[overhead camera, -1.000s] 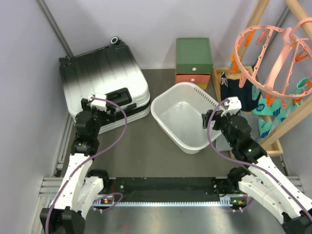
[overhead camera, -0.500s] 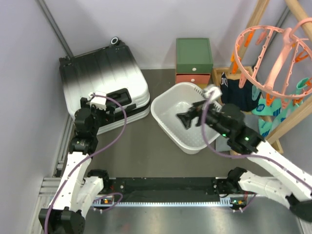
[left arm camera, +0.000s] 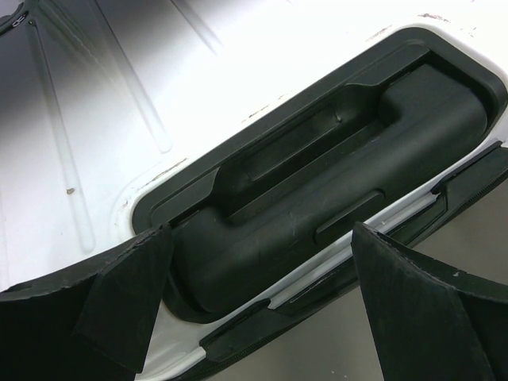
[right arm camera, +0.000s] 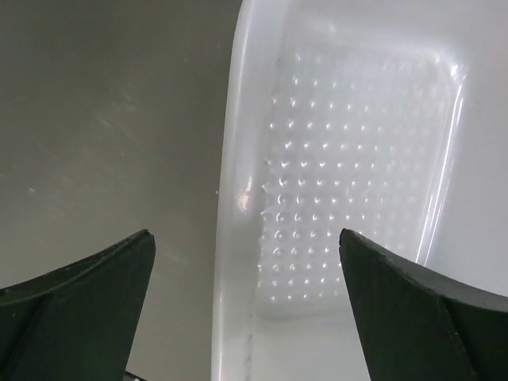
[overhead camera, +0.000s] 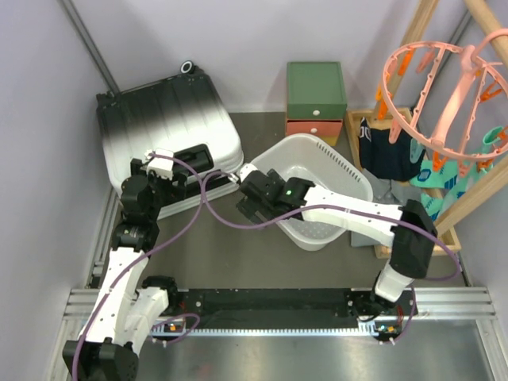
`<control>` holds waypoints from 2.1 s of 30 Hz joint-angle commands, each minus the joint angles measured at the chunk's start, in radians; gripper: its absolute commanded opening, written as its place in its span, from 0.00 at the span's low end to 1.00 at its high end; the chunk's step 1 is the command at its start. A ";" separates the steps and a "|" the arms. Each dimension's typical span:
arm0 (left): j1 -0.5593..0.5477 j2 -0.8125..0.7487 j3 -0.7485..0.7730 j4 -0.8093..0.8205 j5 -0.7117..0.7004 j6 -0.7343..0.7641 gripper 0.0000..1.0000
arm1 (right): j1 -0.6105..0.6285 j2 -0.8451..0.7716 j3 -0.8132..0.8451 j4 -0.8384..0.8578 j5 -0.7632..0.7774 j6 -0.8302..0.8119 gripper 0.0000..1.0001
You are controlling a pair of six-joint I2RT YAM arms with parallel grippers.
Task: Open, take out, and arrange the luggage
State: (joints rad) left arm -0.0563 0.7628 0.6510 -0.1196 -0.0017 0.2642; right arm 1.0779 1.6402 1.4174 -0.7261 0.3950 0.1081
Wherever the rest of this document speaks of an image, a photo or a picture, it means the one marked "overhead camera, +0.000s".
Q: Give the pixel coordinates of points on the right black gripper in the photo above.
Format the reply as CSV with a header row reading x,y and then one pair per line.
x,y
250,209

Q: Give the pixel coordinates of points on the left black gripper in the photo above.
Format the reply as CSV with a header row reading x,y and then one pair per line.
x,y
174,192

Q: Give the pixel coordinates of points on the white plastic basin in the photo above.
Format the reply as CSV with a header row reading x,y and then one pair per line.
x,y
308,157

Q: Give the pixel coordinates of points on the black and white suitcase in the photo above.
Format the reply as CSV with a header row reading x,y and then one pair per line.
x,y
183,114

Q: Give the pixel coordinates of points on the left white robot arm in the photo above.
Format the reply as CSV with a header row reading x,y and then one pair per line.
x,y
109,344

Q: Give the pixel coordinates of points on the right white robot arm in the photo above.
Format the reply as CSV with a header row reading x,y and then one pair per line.
x,y
407,230

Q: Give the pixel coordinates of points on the small colourful drawer cabinet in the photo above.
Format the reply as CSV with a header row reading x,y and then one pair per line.
x,y
316,99

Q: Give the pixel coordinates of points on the dark navy garment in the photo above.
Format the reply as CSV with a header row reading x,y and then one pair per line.
x,y
400,161

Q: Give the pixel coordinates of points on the grey button shirt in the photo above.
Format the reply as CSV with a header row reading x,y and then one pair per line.
x,y
381,193

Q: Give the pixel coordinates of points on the teal patterned sock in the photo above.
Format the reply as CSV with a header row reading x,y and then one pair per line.
x,y
450,177

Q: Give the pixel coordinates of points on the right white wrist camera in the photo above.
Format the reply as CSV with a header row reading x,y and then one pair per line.
x,y
241,175

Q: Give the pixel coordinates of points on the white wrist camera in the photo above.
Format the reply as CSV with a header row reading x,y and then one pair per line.
x,y
159,163
241,175

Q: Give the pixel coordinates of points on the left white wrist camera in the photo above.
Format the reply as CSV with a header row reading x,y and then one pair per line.
x,y
159,163

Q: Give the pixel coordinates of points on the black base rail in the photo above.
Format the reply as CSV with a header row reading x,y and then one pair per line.
x,y
314,308

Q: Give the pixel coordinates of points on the aluminium frame rail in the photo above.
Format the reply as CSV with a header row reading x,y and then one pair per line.
x,y
447,304

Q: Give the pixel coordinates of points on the wooden drying rack frame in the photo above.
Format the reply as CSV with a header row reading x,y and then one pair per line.
x,y
444,222

